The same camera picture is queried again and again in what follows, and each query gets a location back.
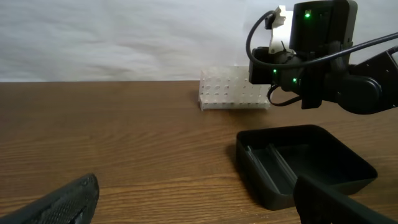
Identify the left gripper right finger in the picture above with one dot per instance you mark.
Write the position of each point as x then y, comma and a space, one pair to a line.
335, 205

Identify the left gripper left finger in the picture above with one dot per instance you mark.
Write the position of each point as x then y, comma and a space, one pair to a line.
62, 202

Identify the clear test tube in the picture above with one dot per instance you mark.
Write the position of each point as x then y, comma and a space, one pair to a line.
264, 171
283, 165

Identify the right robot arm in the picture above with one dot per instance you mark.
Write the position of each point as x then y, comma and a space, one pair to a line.
342, 84

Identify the black tray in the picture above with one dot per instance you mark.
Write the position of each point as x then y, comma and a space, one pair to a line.
342, 149

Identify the white test tube rack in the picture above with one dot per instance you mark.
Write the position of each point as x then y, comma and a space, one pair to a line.
227, 90

